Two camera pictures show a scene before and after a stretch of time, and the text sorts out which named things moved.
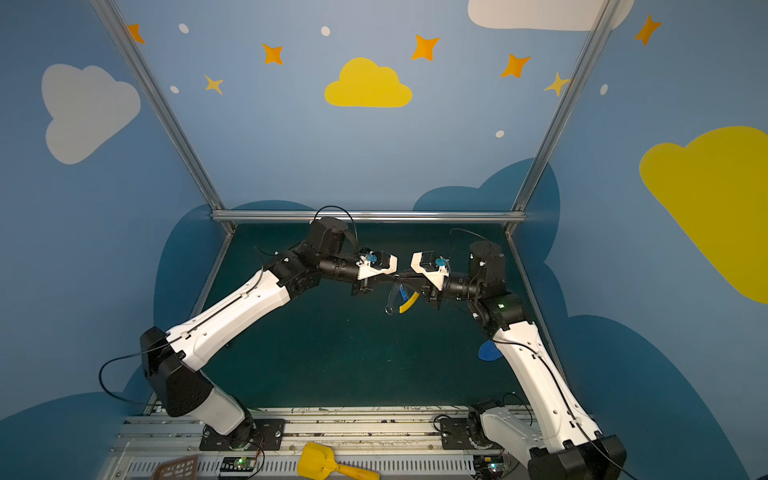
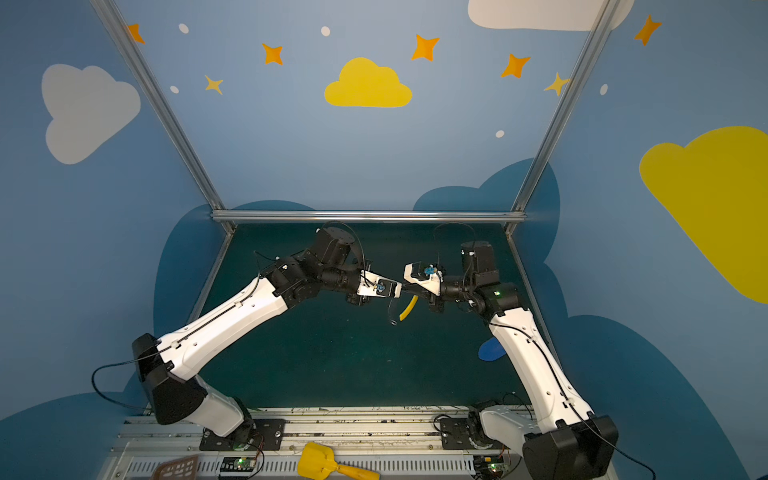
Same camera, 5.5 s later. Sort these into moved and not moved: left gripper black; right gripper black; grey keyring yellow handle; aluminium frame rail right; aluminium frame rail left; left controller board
Moved: grey keyring yellow handle; left gripper black
Not moved: aluminium frame rail right; aluminium frame rail left; left controller board; right gripper black
